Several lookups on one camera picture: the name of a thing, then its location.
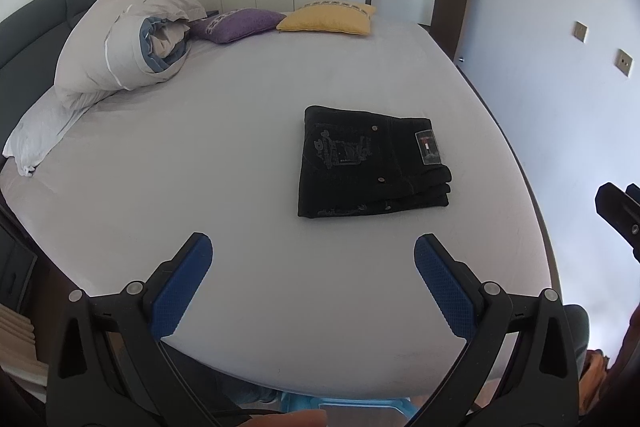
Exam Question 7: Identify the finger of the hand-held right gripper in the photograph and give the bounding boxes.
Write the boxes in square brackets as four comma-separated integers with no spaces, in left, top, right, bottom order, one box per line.
[594,181,640,264]

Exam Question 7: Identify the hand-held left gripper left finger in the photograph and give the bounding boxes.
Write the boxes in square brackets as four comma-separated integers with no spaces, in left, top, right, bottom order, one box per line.
[45,232,251,427]

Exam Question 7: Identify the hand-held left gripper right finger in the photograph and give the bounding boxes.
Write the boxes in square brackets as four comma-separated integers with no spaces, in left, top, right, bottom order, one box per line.
[405,233,593,427]

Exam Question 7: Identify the black denim pants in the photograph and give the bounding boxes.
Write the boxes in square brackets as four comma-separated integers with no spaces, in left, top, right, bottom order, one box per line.
[297,105,453,219]

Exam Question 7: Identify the bed with white sheet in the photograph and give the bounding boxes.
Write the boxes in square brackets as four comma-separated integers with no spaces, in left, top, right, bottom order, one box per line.
[0,14,558,400]

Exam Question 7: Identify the blue plastic stool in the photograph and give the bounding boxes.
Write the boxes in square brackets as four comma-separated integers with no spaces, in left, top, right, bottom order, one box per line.
[277,393,417,420]

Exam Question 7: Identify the dark nightstand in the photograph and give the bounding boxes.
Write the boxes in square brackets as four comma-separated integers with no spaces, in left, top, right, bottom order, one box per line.
[0,207,39,314]

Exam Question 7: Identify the beige slatted object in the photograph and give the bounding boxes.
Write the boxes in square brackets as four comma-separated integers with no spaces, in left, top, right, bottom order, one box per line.
[0,304,49,389]

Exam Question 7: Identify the white pillow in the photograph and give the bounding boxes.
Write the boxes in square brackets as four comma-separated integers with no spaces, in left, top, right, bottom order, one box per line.
[2,84,96,178]

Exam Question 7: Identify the rolled beige duvet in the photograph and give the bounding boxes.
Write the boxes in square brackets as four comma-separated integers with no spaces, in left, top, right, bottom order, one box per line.
[54,0,208,110]

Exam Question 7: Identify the purple pillow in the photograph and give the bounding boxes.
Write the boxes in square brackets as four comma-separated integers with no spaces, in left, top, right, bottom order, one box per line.
[189,8,287,44]

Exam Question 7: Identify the yellow pillow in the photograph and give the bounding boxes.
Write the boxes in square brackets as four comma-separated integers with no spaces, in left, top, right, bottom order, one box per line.
[276,1,377,36]

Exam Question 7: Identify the grey headboard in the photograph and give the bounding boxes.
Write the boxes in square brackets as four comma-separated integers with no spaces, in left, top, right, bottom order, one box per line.
[0,0,164,75]

